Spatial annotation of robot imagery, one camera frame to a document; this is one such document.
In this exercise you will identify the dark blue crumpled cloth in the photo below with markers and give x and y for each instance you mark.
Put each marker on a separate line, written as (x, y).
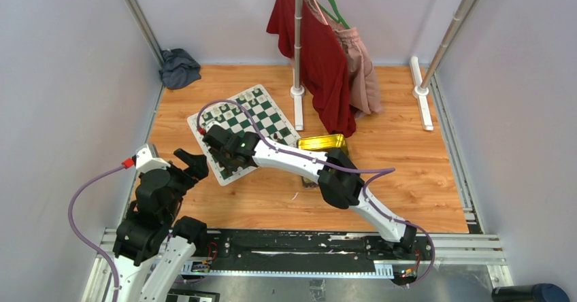
(179, 69)

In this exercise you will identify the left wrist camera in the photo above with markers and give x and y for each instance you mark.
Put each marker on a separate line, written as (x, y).
(147, 159)

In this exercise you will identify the pink shorts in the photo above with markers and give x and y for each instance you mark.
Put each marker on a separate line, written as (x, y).
(365, 93)

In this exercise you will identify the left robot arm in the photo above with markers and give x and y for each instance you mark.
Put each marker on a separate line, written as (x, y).
(152, 242)

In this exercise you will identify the yellow metal tin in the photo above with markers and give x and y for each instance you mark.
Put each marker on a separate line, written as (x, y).
(323, 143)

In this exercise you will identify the white clothes rack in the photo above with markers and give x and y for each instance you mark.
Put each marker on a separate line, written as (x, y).
(420, 90)

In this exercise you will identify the green white chess mat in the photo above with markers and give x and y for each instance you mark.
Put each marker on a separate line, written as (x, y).
(265, 113)

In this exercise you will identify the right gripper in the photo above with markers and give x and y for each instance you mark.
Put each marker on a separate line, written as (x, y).
(231, 167)

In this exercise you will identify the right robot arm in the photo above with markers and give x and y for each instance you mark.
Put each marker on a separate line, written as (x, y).
(340, 182)

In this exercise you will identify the red t-shirt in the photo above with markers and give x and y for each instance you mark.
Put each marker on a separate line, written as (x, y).
(324, 66)

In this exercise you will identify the dark blue bottle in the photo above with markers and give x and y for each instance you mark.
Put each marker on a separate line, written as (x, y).
(542, 292)

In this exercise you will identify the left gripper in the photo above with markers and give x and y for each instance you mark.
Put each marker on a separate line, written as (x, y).
(197, 167)

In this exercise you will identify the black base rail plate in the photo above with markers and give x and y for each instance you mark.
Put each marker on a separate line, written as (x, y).
(296, 252)

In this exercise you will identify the green clothes hanger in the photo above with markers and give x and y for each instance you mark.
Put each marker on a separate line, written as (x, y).
(335, 15)

